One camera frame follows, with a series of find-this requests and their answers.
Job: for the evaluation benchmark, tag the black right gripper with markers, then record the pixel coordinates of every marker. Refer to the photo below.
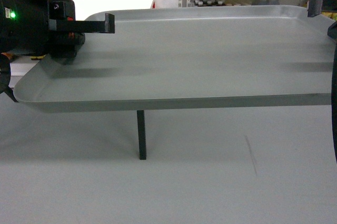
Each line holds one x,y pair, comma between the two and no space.
317,7

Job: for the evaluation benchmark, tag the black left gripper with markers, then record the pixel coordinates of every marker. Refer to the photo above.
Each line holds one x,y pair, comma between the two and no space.
38,27

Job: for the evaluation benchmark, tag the grey rectangular serving tray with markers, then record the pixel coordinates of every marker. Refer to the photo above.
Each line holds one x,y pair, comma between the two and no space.
186,58

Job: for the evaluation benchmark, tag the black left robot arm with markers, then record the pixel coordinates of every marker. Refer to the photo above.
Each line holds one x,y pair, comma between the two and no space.
5,76

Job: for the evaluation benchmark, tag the black post under tray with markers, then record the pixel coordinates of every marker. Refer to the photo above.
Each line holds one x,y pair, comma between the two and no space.
141,134

